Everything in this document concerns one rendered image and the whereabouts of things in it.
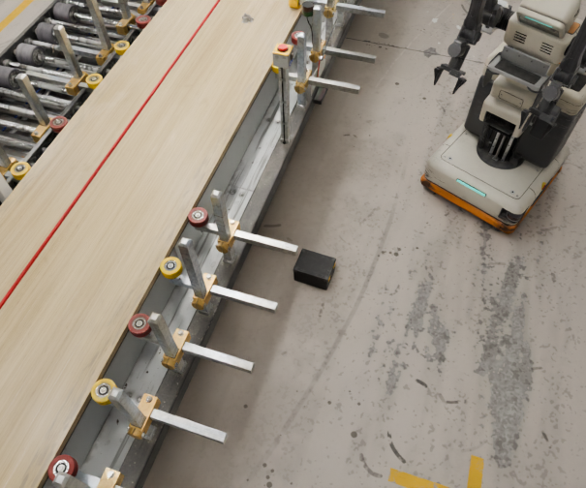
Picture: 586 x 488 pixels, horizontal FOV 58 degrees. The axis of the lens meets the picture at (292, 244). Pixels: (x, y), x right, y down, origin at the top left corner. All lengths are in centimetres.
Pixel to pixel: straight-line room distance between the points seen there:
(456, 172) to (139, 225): 185
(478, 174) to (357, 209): 73
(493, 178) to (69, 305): 232
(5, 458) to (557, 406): 236
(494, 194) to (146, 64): 198
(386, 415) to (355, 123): 202
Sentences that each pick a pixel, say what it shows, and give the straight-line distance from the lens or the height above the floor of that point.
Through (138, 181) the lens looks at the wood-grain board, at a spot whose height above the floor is 90.
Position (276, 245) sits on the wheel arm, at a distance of 211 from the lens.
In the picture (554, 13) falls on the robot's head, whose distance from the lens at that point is 256.
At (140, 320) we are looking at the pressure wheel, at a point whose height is 91.
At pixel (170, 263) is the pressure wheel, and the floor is 91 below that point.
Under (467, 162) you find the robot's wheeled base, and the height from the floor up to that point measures 28.
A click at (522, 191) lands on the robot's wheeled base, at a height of 28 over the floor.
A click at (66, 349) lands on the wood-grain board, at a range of 200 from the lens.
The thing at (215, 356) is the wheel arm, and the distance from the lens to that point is 193.
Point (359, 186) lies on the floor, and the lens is 343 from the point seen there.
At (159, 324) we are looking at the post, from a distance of 173.
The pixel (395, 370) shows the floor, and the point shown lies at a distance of 282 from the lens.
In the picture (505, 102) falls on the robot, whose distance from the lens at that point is 291.
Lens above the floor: 259
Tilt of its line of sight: 55 degrees down
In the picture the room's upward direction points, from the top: 1 degrees counter-clockwise
